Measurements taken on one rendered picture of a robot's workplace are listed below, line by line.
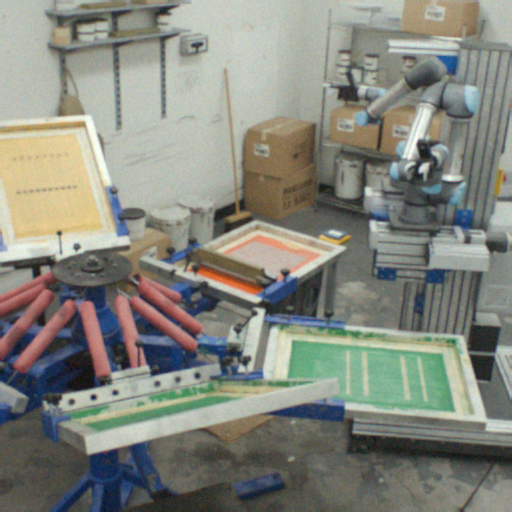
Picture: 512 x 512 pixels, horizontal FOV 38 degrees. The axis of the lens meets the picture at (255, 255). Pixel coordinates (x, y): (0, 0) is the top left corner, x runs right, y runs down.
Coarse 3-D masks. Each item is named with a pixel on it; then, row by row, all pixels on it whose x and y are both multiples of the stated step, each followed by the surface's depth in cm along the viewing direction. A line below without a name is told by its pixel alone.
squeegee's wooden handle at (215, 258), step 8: (200, 248) 360; (208, 248) 359; (200, 256) 361; (208, 256) 358; (216, 256) 355; (224, 256) 352; (232, 256) 352; (216, 264) 356; (224, 264) 353; (232, 264) 350; (240, 264) 347; (248, 264) 345; (240, 272) 349; (248, 272) 346; (256, 272) 343
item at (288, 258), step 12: (276, 252) 383; (288, 252) 384; (300, 252) 385; (312, 252) 385; (264, 264) 370; (276, 264) 370; (288, 264) 371; (300, 264) 371; (240, 288) 345; (252, 288) 345
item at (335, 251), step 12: (240, 228) 402; (252, 228) 407; (264, 228) 408; (276, 228) 404; (216, 240) 386; (228, 240) 391; (300, 240) 396; (312, 240) 391; (336, 252) 378; (180, 264) 363; (312, 264) 364; (324, 264) 368; (300, 276) 351
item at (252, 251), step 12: (252, 240) 397; (264, 240) 397; (276, 240) 399; (228, 252) 382; (240, 252) 382; (252, 252) 383; (264, 252) 383; (204, 276) 355; (216, 276) 356; (228, 276) 356
